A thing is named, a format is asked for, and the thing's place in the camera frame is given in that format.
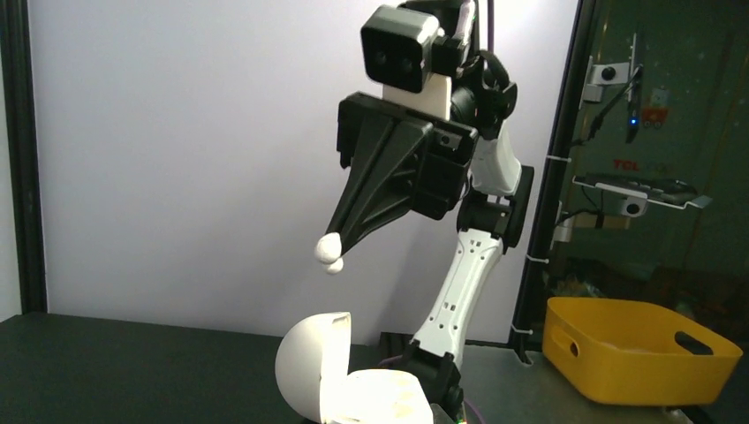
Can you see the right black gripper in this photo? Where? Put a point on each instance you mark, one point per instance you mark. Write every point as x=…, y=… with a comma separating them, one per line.
x=400, y=160

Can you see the white earbud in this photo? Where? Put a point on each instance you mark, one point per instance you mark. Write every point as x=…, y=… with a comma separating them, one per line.
x=328, y=248
x=334, y=267

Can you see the white charging case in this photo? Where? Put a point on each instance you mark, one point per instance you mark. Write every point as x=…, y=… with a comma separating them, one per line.
x=312, y=374

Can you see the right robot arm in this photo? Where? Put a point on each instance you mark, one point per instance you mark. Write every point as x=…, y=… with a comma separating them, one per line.
x=491, y=210

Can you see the yellow bin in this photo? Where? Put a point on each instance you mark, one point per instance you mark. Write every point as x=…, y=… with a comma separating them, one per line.
x=626, y=352

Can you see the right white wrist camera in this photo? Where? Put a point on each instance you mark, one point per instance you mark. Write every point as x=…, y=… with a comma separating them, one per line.
x=416, y=49

